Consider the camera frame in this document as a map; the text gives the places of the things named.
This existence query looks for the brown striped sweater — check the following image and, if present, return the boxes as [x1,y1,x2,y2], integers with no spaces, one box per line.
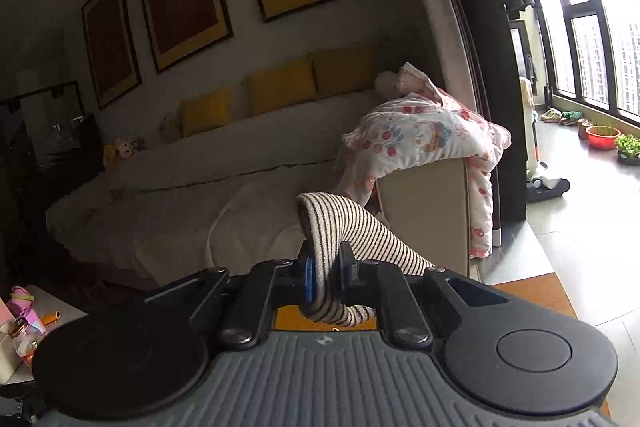
[296,190,437,327]

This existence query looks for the beige covered sofa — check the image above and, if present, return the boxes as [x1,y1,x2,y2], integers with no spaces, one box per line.
[47,92,472,285]

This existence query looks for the floral pink white blanket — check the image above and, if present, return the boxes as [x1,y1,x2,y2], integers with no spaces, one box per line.
[334,63,512,259]

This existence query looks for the left yellow cushion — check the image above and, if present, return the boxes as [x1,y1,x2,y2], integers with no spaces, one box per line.
[180,87,232,138]

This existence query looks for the yellow cushion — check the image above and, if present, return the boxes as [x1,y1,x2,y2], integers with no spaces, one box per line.
[308,41,383,98]
[244,56,317,116]
[180,87,232,138]

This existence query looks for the middle yellow cushion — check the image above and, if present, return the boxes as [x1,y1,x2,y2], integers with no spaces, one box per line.
[244,56,317,116]

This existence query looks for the white pink plush toy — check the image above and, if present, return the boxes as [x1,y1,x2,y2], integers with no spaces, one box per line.
[114,138,137,160]

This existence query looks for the yellow plush toy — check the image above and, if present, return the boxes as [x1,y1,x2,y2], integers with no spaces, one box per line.
[103,144,122,171]

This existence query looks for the black white floor cleaner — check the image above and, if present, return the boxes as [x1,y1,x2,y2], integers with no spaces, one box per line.
[517,76,572,204]

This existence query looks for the right yellow cushion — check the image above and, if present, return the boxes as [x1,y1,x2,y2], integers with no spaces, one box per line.
[308,41,383,98]

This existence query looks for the green slippers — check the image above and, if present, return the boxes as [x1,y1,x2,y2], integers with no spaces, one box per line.
[540,107,582,127]

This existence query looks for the glass fish tank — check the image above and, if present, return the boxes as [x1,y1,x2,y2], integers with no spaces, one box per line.
[1,80,102,171]

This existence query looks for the red plastic basin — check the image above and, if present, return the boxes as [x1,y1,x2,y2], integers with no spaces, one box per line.
[586,126,620,150]

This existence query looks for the black tray with greens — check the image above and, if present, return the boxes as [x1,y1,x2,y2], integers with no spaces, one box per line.
[615,134,640,167]

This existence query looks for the left framed red picture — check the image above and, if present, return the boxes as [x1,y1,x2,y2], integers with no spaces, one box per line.
[81,0,142,109]

